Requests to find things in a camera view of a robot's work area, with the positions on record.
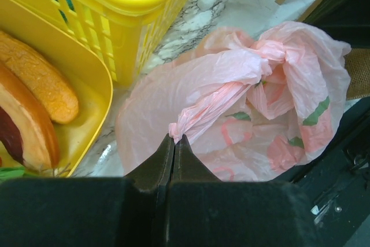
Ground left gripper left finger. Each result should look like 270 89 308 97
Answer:
1 137 175 246

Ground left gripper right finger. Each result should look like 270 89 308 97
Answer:
169 137 323 246

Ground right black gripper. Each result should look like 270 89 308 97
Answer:
300 0 369 47

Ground brown burlap tote bag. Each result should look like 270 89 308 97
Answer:
345 49 370 100

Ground pink plastic grocery bag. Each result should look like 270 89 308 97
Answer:
115 21 351 181

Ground braided toy bread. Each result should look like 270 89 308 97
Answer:
1 31 79 124

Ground small yellow plastic bin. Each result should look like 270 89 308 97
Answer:
1 0 113 177

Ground large yellow shopping basket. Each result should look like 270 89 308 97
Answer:
14 0 187 87

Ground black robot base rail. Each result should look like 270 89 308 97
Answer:
279 97 369 246

